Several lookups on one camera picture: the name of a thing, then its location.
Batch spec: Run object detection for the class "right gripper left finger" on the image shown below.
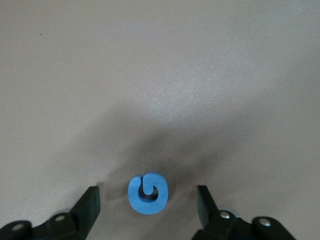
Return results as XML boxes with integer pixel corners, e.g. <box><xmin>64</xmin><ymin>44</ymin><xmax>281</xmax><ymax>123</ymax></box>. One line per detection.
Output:
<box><xmin>0</xmin><ymin>186</ymin><xmax>101</xmax><ymax>240</ymax></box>

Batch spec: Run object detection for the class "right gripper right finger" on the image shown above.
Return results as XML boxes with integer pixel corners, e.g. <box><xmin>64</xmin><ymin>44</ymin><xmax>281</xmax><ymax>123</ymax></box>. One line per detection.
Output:
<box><xmin>191</xmin><ymin>184</ymin><xmax>297</xmax><ymax>240</ymax></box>

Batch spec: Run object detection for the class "blue foam letter G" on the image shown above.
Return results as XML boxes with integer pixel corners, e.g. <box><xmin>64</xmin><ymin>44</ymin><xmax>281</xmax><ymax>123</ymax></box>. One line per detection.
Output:
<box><xmin>127</xmin><ymin>171</ymin><xmax>168</xmax><ymax>216</ymax></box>

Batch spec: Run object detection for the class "brown table cover sheet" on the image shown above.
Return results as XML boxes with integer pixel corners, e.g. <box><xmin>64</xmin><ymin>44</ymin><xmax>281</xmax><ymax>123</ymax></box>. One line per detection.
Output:
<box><xmin>0</xmin><ymin>0</ymin><xmax>320</xmax><ymax>240</ymax></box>

